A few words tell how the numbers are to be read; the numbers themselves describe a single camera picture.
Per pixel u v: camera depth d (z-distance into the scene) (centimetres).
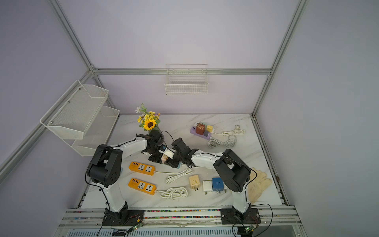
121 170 54
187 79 95
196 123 111
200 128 101
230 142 102
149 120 82
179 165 83
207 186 82
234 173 49
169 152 79
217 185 80
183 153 71
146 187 81
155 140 79
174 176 85
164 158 85
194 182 80
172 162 80
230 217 73
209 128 104
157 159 84
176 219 75
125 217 68
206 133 104
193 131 107
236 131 107
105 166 50
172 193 78
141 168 88
